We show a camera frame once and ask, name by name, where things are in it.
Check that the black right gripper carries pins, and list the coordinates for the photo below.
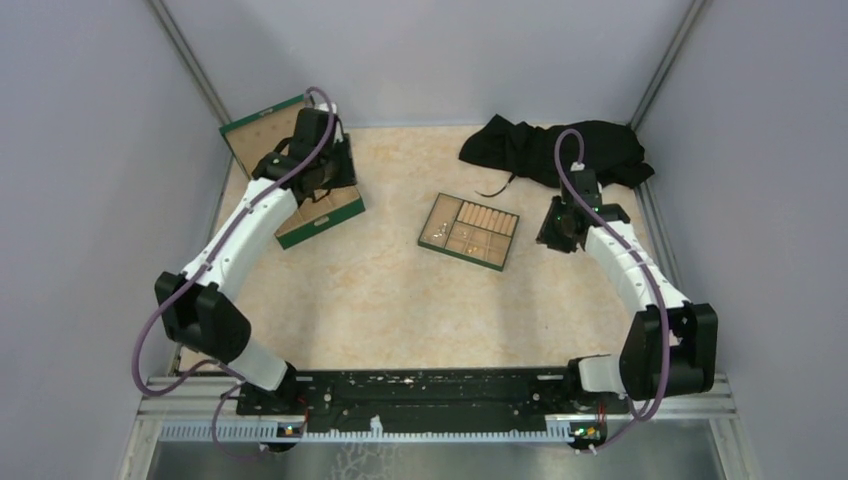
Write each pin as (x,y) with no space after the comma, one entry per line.
(546,235)

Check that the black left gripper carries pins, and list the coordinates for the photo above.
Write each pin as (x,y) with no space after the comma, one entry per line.
(347,176)

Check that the green jewelry box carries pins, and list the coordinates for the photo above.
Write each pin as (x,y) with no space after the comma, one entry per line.
(255,135)

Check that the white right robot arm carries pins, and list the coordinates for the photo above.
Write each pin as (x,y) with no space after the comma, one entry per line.
(671,344)

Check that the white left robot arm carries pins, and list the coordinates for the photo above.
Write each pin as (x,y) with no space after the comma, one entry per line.
(196,304)

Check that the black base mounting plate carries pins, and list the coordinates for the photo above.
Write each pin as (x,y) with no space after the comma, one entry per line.
(476,400)

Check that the aluminium frame rail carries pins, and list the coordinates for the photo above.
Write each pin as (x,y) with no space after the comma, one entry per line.
(204,408)

